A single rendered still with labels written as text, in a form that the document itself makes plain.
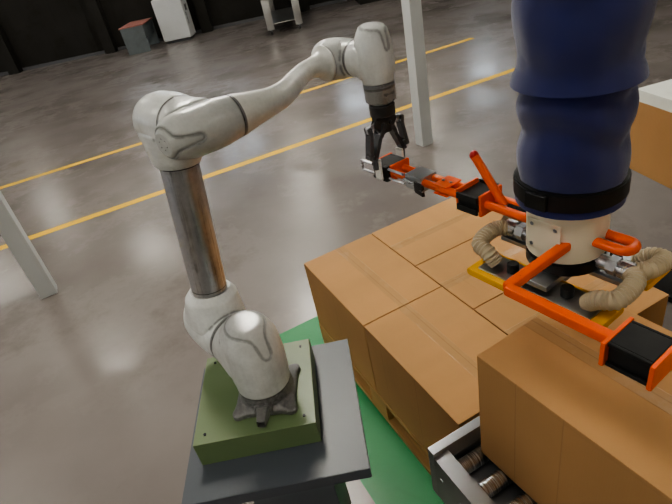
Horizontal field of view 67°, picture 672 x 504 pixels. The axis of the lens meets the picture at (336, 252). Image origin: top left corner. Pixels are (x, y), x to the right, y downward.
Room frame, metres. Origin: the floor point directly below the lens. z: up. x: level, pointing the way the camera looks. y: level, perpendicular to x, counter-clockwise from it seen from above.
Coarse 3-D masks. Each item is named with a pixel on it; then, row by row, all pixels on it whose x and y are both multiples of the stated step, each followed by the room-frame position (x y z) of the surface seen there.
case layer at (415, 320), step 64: (320, 256) 2.17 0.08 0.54; (384, 256) 2.05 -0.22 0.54; (448, 256) 1.94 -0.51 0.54; (512, 256) 1.83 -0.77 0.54; (320, 320) 2.11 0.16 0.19; (384, 320) 1.59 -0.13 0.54; (448, 320) 1.51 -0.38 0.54; (512, 320) 1.43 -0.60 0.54; (384, 384) 1.50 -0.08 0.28; (448, 384) 1.20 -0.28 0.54
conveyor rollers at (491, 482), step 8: (480, 448) 0.93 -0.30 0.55; (464, 456) 0.92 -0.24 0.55; (472, 456) 0.91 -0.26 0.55; (480, 456) 0.91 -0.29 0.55; (464, 464) 0.89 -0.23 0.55; (472, 464) 0.89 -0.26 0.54; (480, 464) 0.89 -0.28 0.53; (496, 472) 0.85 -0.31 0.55; (488, 480) 0.83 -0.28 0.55; (496, 480) 0.82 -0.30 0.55; (504, 480) 0.82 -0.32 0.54; (488, 488) 0.81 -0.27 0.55; (496, 488) 0.81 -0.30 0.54; (504, 488) 0.82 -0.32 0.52; (520, 496) 0.77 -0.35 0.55; (528, 496) 0.76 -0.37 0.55
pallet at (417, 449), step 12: (324, 336) 2.11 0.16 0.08; (360, 372) 1.73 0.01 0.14; (360, 384) 1.77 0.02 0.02; (372, 396) 1.64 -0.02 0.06; (384, 408) 1.54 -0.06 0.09; (396, 420) 1.51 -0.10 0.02; (396, 432) 1.47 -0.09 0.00; (408, 432) 1.36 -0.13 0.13; (408, 444) 1.38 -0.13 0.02; (420, 444) 1.28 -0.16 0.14; (420, 456) 1.31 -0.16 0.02
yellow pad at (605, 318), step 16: (480, 272) 0.98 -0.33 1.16; (496, 272) 0.96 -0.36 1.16; (512, 272) 0.94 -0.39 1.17; (528, 288) 0.88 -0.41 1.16; (560, 288) 0.83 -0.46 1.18; (576, 288) 0.85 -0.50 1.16; (560, 304) 0.81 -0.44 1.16; (576, 304) 0.80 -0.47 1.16; (592, 320) 0.75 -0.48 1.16; (608, 320) 0.74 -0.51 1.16
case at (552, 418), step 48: (528, 336) 0.94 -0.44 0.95; (576, 336) 0.91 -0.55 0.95; (480, 384) 0.91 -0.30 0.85; (528, 384) 0.80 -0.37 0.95; (576, 384) 0.77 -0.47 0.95; (624, 384) 0.74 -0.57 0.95; (480, 432) 0.92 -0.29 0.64; (528, 432) 0.77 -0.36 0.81; (576, 432) 0.66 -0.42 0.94; (624, 432) 0.63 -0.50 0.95; (528, 480) 0.76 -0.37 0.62; (576, 480) 0.64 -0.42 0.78; (624, 480) 0.56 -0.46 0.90
